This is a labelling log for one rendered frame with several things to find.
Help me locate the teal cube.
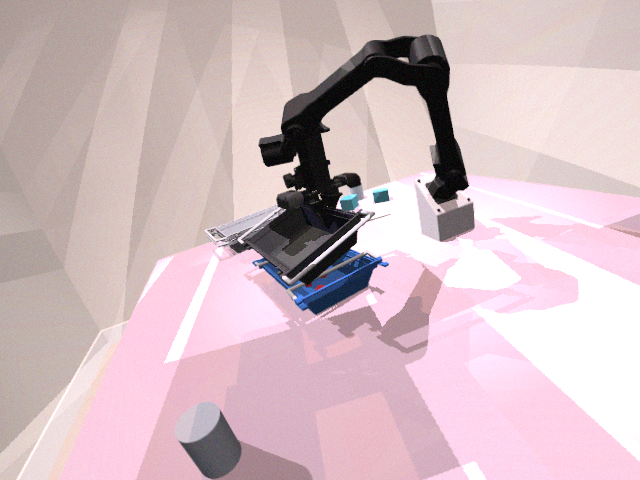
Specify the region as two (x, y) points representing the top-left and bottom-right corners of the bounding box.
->
(340, 194), (359, 211)
(373, 187), (390, 203)

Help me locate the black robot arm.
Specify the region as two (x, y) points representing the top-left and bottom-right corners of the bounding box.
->
(258, 35), (469, 204)

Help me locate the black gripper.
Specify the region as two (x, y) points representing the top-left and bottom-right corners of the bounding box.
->
(276, 155), (362, 228)

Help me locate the grey cylinder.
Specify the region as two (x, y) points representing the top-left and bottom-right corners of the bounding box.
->
(349, 184), (365, 201)
(174, 401), (242, 479)

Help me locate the blue plastic tray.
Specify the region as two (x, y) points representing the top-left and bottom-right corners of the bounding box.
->
(258, 249), (389, 315)

